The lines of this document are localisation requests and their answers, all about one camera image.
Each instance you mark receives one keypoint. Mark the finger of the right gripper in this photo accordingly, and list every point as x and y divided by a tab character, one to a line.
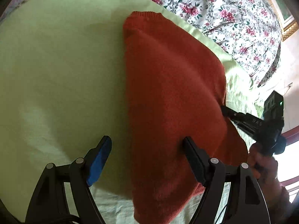
245	122

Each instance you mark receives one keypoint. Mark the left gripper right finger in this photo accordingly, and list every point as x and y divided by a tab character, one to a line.
231	192

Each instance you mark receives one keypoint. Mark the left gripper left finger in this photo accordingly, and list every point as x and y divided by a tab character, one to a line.
62	194

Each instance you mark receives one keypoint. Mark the red knit sweater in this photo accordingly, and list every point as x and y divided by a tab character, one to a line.
175	87

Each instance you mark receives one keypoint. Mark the person's right hand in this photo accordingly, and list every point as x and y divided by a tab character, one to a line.
265	170

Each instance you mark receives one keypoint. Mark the white rose floral quilt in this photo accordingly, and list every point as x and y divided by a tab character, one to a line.
246	29

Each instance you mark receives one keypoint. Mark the green bed sheet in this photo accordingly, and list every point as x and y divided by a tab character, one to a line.
63	88

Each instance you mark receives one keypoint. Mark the gold picture frame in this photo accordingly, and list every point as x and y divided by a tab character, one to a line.
287	22

